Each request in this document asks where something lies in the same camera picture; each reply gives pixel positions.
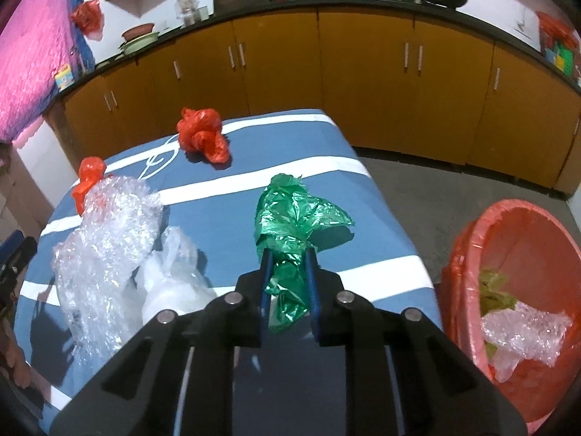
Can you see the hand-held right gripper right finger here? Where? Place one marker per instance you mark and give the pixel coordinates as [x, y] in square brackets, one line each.
[313, 290]

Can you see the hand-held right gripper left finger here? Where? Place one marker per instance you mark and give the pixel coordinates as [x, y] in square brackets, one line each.
[265, 290]

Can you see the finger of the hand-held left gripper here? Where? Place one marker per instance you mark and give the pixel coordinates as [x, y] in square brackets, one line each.
[20, 252]

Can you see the green plastic bag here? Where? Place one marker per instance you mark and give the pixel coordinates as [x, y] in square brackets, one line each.
[290, 218]

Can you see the red plastic lattice waste basket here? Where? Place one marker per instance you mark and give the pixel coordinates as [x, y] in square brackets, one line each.
[458, 281]

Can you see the olive paw print plastic bag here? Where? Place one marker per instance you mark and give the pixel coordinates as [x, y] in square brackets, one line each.
[492, 297]

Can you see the clear bubble wrap sheet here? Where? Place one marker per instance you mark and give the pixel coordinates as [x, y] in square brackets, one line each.
[522, 331]
[109, 236]

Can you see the red plastic bin liner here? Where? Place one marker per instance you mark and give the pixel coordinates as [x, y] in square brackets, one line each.
[535, 245]

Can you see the person's left hand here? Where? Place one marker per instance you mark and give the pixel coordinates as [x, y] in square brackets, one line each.
[16, 359]

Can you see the white translucent plastic bag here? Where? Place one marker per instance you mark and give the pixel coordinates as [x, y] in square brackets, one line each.
[172, 281]

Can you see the crumpled red plastic bag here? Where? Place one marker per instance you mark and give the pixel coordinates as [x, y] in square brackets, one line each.
[199, 134]
[88, 172]

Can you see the blue white striped tablecloth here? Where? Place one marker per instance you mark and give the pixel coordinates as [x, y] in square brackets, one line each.
[281, 145]

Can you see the yellow detergent bottle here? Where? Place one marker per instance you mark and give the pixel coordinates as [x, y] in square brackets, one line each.
[64, 77]

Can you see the pink and blue hanging cloth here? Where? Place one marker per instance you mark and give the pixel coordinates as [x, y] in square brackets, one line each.
[36, 45]

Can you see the wooden base kitchen cabinets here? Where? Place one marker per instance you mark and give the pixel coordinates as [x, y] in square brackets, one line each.
[363, 72]

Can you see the hanging red plastic bag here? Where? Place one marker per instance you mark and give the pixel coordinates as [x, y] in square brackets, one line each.
[88, 18]

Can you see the reddish brown plastic basin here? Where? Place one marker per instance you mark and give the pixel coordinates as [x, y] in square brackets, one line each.
[137, 32]

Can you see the jar wrapped in clear bag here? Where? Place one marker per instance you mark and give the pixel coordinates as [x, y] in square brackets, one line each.
[187, 9]

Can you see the red bag covering utensils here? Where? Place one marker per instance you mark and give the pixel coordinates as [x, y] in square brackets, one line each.
[556, 27]

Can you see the white wall socket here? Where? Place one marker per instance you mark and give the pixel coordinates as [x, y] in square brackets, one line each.
[523, 22]

